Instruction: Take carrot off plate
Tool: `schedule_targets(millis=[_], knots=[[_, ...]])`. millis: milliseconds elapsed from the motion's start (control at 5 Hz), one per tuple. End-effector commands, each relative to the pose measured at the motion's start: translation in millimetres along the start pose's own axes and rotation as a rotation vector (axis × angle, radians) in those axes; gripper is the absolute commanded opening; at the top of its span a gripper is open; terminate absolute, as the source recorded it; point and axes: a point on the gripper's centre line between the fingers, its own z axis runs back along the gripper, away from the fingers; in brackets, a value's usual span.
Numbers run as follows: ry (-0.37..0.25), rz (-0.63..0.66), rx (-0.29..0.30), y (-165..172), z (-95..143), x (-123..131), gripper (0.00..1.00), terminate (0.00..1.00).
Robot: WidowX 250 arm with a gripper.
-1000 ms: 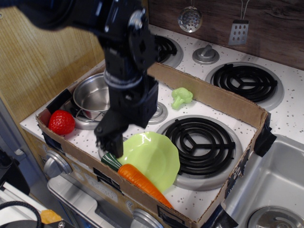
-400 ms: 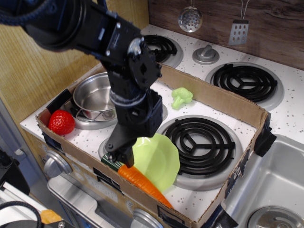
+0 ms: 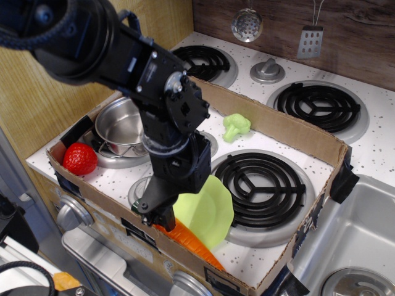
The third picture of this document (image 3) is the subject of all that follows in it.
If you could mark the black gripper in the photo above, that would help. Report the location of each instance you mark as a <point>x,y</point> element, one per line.
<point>181,168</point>

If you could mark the orange plastic toy carrot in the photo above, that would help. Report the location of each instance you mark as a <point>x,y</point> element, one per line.
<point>184,237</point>

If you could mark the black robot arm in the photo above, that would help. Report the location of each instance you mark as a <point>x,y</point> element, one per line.
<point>80,42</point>

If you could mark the light green plastic plate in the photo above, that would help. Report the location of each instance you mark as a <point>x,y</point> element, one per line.
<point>207,214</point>

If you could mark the grey front stove knob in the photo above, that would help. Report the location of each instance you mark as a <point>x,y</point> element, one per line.
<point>137,190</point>

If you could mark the grey stove knob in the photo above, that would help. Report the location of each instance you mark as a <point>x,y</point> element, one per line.
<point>268,72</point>
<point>213,142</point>
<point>137,190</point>

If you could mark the right grey oven knob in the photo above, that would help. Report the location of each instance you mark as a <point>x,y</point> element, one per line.
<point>185,284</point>

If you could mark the grey oven knob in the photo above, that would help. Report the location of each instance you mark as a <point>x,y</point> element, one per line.
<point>72,214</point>
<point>185,284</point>

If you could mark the left grey oven knob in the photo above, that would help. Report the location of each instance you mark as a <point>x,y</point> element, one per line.
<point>72,214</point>

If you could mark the grey centre stove knob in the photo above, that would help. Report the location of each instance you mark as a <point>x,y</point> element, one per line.
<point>213,142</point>

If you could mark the red plastic toy strawberry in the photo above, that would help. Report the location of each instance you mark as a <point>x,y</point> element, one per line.
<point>80,159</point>

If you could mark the small stainless steel pot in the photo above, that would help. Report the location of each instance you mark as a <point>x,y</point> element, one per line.
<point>119,126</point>

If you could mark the orange yellow object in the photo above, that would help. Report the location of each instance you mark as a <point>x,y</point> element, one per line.
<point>65,281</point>

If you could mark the front right black burner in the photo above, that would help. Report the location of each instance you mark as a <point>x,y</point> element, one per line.
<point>271,195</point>

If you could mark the black burner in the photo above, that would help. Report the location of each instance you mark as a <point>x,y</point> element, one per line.
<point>271,195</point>
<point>209,64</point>
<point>326,105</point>

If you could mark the light green toy broccoli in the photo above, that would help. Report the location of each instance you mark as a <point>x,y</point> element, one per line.
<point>235,124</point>

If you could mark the brown cardboard fence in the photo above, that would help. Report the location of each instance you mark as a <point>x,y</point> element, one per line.
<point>272,126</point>

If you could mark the black device at left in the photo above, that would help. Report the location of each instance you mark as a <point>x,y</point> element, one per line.
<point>15,226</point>

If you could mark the back left black burner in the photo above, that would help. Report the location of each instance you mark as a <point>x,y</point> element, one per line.
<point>209,64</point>

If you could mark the grey back stove knob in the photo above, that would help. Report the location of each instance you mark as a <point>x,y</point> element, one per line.
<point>268,72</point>

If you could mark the grey toy sink basin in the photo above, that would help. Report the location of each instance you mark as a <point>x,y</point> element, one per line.
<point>357,233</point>

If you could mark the silver sink drain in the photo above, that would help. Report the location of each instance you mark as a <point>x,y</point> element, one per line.
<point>357,281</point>

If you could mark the back right black burner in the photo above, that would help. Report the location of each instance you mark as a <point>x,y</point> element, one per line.
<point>326,105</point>

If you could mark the hanging metal strainer ladle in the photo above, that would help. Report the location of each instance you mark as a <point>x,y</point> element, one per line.
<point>247,24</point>

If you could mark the hanging metal slotted spatula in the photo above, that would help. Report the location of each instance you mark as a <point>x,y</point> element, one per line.
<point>310,42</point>

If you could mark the grey oven door handle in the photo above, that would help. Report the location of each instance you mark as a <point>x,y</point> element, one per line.
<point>124,273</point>

